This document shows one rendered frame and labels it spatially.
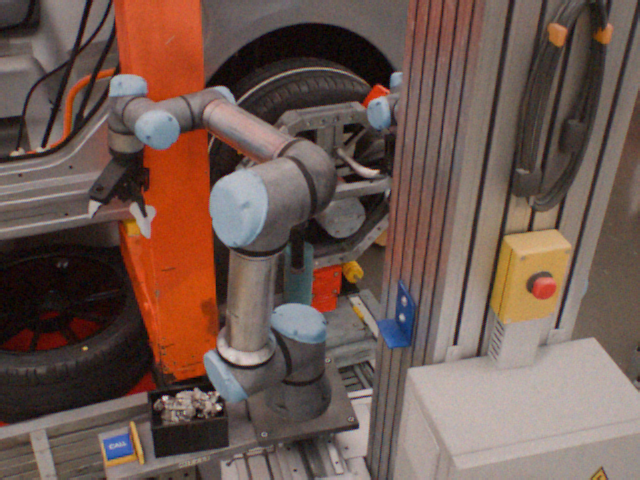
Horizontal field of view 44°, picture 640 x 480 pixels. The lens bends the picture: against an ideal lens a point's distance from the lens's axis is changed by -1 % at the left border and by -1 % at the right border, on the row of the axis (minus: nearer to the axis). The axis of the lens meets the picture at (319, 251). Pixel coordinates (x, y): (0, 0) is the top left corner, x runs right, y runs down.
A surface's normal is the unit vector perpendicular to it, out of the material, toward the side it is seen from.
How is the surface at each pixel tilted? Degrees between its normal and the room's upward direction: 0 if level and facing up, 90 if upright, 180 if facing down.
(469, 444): 0
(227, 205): 82
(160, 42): 90
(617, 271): 0
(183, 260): 90
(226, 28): 90
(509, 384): 0
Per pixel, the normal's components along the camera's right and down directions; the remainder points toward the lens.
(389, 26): 0.37, 0.54
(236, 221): -0.79, 0.21
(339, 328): 0.03, -0.82
